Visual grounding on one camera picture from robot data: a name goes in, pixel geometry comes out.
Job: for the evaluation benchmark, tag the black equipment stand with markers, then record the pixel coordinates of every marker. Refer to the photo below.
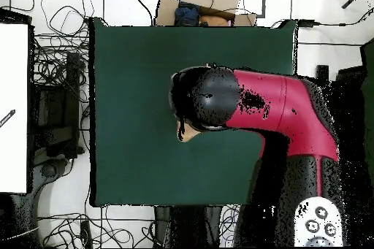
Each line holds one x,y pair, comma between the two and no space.
58,108

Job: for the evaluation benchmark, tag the black marker pen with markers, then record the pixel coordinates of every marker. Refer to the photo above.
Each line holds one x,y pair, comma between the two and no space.
7,118

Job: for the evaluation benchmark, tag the white panel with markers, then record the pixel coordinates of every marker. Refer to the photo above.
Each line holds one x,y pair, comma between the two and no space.
13,100

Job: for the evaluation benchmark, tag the black upright bar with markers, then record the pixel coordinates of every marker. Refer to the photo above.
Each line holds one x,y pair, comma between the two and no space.
322,71

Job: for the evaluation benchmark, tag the orange garment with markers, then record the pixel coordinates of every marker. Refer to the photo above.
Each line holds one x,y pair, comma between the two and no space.
214,21

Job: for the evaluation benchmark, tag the green cloth covered furniture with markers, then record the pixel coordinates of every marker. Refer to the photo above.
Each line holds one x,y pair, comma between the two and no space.
369,100

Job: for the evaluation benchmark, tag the tan terry towel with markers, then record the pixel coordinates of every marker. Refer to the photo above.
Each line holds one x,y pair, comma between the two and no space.
190,133

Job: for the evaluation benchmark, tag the dark blue garment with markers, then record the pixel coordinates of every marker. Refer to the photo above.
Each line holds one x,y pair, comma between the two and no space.
187,15

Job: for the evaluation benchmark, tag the dark green table cloth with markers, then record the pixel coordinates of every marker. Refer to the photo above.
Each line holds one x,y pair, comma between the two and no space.
131,56

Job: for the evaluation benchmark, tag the black power adapter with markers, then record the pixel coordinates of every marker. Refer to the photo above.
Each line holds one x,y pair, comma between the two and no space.
306,22

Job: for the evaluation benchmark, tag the black power strip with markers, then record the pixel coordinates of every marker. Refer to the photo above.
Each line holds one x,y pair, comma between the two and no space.
86,233

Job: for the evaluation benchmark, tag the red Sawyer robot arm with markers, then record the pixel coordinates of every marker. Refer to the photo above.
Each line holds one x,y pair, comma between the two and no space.
277,108

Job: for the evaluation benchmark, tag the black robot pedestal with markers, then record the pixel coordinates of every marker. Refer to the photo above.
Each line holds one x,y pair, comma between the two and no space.
190,225

